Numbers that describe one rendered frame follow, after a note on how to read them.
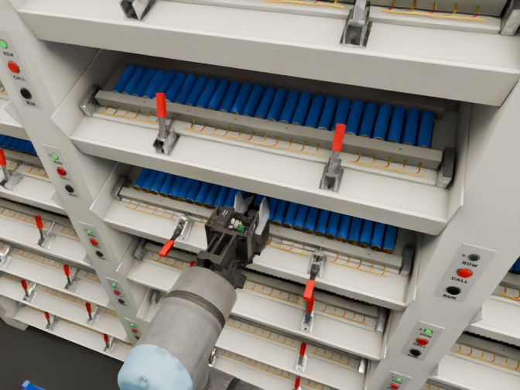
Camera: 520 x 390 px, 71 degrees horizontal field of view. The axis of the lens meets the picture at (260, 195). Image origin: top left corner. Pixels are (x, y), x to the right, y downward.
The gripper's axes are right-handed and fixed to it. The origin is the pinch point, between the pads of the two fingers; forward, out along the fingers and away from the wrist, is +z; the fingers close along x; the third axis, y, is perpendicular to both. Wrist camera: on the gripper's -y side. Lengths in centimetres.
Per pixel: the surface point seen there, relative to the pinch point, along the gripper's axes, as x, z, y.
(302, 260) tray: -10.6, -5.4, -5.6
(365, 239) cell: -20.5, -0.1, -1.5
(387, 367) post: -31.2, -8.1, -28.4
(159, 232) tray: 18.0, -7.9, -6.5
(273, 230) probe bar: -4.3, -3.1, -2.2
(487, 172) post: -30.6, -7.5, 22.2
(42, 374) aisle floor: 80, -22, -97
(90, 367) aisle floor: 64, -14, -97
